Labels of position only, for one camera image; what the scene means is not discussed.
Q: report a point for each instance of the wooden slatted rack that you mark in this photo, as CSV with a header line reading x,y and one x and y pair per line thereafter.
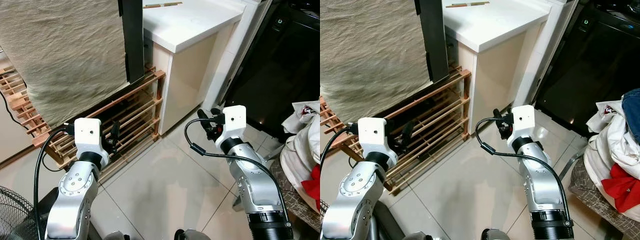
x,y
135,115
440,120

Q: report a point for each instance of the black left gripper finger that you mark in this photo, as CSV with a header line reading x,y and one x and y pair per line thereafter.
x,y
115,132
408,130

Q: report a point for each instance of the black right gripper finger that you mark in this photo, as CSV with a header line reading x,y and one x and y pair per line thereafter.
x,y
216,111
497,114
203,114
508,113

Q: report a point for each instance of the white garment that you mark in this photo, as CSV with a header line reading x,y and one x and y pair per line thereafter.
x,y
610,145
300,150

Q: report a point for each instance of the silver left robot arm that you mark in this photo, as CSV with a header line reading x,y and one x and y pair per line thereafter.
x,y
352,200
75,197

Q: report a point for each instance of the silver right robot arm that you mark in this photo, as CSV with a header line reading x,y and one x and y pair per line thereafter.
x,y
542,190
257,190

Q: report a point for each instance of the beige wrinkled cloth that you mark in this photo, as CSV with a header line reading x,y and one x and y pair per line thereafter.
x,y
65,55
370,50

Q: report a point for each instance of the blue jeans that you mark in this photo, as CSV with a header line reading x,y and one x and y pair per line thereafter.
x,y
633,115

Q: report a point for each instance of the thin wooden stick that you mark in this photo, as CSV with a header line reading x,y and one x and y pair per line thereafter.
x,y
162,5
467,4

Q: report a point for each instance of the black washing machine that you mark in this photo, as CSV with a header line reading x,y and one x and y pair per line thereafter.
x,y
280,65
585,65

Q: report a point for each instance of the white cabinet with counter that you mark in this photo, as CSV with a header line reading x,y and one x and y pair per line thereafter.
x,y
495,30
192,30

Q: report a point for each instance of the red garment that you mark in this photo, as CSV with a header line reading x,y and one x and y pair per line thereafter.
x,y
622,190
313,185

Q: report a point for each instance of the black flat board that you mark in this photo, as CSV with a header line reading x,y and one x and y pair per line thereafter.
x,y
434,40
132,40

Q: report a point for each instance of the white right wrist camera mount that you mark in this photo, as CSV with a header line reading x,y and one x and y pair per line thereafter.
x,y
233,122
523,122

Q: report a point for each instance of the grey robot foot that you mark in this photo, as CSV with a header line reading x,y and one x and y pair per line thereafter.
x,y
419,236
495,234
187,234

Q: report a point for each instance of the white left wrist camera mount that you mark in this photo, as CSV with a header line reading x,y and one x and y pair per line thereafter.
x,y
88,135
372,134

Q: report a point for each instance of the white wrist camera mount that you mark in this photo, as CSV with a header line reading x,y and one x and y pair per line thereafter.
x,y
372,134
233,122
88,135
523,122

